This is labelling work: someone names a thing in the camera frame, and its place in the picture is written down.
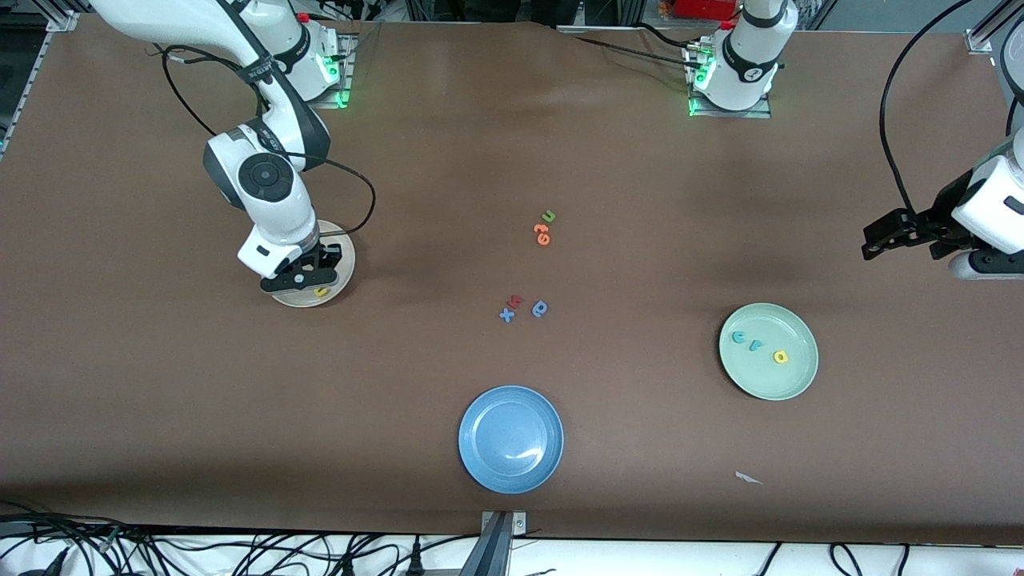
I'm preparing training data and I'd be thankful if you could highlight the beige brown plate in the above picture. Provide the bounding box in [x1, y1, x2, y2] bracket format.
[268, 220, 357, 309]

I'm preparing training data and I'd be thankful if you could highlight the pale green plate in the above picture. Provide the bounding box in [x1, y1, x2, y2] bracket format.
[718, 302, 820, 402]

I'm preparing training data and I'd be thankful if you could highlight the blue plate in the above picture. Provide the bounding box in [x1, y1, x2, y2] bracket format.
[458, 385, 565, 495]

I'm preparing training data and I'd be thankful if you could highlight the red background box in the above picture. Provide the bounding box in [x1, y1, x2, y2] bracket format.
[676, 0, 741, 21]

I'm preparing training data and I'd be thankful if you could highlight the long black right arm cable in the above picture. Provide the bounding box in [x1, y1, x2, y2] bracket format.
[146, 44, 377, 234]

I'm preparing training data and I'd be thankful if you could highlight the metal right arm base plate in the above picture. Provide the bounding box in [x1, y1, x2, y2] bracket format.
[308, 36, 353, 109]

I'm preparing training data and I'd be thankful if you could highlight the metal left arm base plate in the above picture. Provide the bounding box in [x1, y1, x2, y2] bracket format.
[688, 44, 773, 119]

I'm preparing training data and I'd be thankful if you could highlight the aluminium frame profile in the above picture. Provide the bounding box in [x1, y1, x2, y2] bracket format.
[964, 0, 1024, 55]
[0, 10, 81, 157]

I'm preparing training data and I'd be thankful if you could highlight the black table cable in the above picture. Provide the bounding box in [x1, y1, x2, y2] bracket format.
[572, 24, 705, 65]

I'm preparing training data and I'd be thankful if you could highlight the metal table edge bracket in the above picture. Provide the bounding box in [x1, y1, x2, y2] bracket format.
[460, 510, 529, 576]

